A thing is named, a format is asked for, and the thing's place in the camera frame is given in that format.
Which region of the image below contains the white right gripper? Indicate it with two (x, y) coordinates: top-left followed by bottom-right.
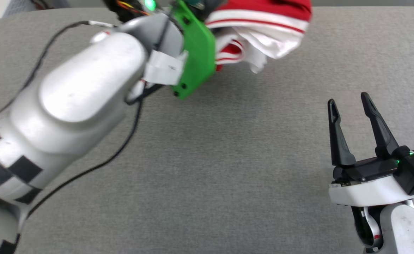
(328, 91), (414, 207)

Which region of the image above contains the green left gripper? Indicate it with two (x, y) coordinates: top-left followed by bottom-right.
(170, 0), (217, 100)

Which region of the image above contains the red and white polo shirt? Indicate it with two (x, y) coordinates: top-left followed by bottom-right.
(205, 0), (312, 74)

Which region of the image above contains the white paper label tag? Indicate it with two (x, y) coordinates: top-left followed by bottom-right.
(144, 50), (188, 86)

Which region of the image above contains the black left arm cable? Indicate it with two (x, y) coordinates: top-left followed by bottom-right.
(0, 20), (165, 254)

